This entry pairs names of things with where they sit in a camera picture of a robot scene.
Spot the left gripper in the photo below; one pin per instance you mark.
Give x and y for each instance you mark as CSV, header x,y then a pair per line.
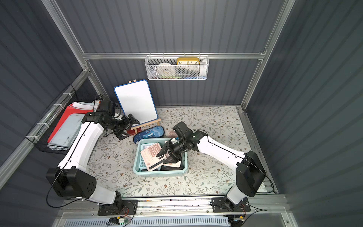
x,y
125,126

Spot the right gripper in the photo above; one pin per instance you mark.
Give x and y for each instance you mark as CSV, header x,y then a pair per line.
x,y
172,149

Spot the pink calculator back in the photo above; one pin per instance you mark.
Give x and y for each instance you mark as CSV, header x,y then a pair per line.
x,y
150,157

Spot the small pink calculator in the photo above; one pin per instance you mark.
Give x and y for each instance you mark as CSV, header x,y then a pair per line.
x,y
171,134

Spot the mint green storage box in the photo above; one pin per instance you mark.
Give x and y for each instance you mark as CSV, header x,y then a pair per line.
x,y
159,172

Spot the black calculator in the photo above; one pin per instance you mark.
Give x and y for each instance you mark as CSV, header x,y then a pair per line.
x,y
169,168

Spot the teal calculator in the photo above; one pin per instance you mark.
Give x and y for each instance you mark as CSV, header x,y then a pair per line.
x,y
142,165

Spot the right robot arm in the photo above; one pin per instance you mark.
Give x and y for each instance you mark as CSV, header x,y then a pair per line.
x,y
248,170

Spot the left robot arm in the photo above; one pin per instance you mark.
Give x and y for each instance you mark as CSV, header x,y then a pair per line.
x,y
70,178

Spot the blue dinosaur pencil case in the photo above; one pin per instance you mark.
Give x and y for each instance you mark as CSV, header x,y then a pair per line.
x,y
151,133

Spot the blue framed whiteboard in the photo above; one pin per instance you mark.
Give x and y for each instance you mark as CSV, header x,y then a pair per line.
x,y
123,94

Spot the red folder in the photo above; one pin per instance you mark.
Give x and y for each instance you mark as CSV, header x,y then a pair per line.
x,y
73,108

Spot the grey document case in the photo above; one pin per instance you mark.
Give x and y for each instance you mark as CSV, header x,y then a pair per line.
x,y
67,133

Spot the white tape roll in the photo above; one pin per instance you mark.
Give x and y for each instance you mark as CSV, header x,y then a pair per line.
x,y
166,69

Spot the yellow clock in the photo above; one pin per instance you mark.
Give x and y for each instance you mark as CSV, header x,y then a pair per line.
x,y
188,61

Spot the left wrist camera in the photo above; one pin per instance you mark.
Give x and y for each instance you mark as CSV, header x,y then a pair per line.
x,y
108,107

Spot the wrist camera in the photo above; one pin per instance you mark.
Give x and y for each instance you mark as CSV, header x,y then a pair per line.
x,y
182,130
108,107

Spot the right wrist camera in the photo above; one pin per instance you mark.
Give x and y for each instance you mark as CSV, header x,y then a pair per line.
x,y
182,130

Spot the white mesh wall basket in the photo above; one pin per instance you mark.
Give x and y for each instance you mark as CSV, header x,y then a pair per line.
x,y
183,72

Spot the black wire wall basket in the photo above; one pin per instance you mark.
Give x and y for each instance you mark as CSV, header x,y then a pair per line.
x,y
40,133

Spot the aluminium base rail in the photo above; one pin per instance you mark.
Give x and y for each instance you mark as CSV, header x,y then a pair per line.
x,y
183,205

